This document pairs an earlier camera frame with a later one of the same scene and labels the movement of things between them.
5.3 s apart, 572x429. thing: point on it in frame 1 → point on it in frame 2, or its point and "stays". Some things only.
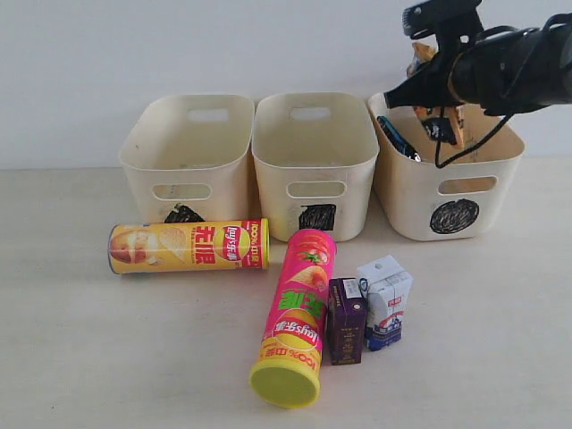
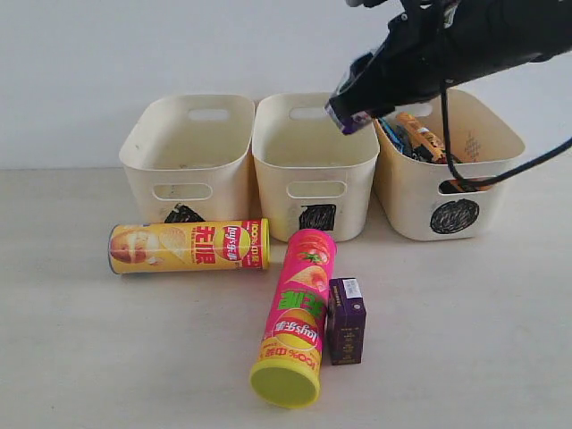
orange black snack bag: x=441 y=123 → x=425 y=147
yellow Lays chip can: x=189 y=246 stays
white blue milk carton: x=388 y=287 → x=356 y=121
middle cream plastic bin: x=315 y=155 stays
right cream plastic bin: x=430 y=189 stays
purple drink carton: x=347 y=318 stays
